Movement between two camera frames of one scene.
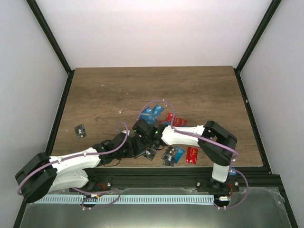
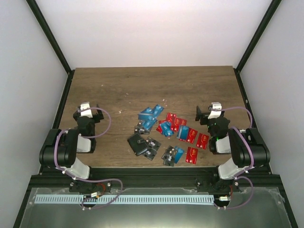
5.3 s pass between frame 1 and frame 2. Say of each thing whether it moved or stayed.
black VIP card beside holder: stayed
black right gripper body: moved
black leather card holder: stayed
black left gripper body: moved
